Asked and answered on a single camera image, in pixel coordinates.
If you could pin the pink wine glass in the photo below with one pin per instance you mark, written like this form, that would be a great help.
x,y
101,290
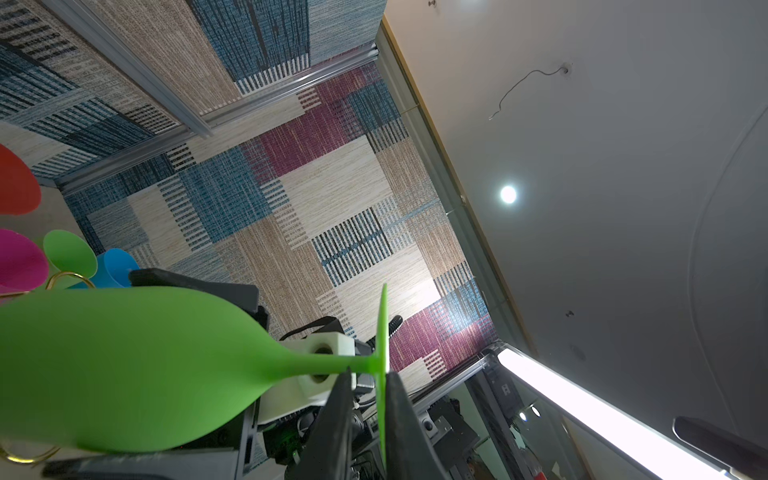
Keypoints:
x,y
24,266

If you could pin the green wine glass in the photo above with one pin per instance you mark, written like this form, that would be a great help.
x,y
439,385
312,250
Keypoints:
x,y
61,248
132,370

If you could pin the blue front wine glass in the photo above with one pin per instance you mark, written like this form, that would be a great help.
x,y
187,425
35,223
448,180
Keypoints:
x,y
110,269

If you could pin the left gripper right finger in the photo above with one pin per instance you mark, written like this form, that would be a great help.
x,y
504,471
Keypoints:
x,y
408,454

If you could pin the green front wine glass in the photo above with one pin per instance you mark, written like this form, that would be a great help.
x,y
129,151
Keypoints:
x,y
61,248

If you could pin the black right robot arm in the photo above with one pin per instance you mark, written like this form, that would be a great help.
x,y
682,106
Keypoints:
x,y
286,411

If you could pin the long ceiling light strip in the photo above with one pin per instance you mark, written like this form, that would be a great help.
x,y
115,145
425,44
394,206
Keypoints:
x,y
650,450

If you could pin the round ceiling light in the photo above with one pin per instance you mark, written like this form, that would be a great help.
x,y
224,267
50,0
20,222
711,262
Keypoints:
x,y
508,194

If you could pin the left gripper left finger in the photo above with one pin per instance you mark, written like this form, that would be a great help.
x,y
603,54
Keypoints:
x,y
327,454

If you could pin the green back wine glass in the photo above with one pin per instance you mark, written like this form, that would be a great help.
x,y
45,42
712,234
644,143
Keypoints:
x,y
132,370

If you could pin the red wine glass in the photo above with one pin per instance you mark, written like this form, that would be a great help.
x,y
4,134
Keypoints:
x,y
20,191

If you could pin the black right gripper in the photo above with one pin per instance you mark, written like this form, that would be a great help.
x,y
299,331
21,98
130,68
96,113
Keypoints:
x,y
212,456

